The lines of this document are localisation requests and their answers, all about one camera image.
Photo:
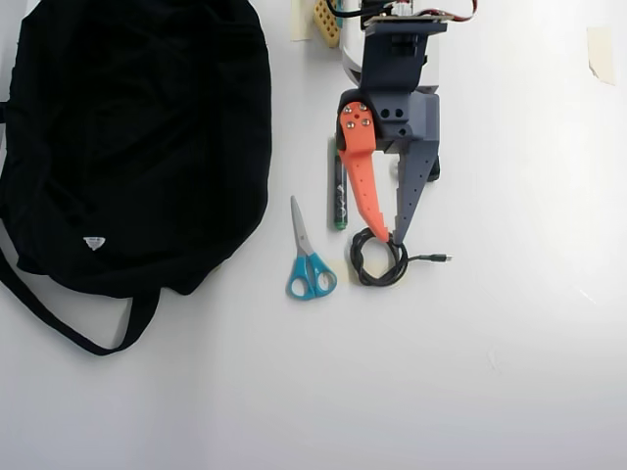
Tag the pale tape patch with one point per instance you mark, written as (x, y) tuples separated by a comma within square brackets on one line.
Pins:
[(374, 268)]

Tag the black fabric bag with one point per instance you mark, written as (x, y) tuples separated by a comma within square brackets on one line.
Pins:
[(137, 147)]

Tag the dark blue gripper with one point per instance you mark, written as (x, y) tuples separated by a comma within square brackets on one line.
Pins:
[(403, 124)]

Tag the beige masking tape strip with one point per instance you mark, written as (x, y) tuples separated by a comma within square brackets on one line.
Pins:
[(301, 24), (601, 54)]

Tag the green black marker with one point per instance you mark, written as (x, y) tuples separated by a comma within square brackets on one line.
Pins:
[(338, 196)]

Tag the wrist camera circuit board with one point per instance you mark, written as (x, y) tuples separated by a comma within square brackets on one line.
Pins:
[(406, 18)]

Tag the yellow perforated block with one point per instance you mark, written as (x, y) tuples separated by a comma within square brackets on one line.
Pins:
[(327, 24)]

